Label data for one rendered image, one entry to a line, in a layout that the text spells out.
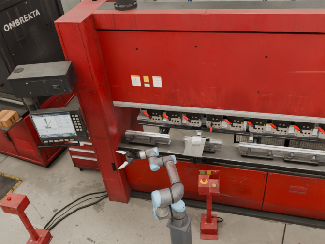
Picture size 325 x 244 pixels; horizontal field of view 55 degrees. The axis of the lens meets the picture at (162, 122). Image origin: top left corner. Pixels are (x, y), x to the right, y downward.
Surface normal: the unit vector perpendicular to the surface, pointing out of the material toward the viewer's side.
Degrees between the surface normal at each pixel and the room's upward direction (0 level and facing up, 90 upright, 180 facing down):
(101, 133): 90
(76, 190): 0
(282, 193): 90
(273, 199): 90
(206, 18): 90
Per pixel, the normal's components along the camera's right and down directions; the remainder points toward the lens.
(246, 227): -0.09, -0.78
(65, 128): 0.00, 0.62
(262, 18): -0.26, 0.61
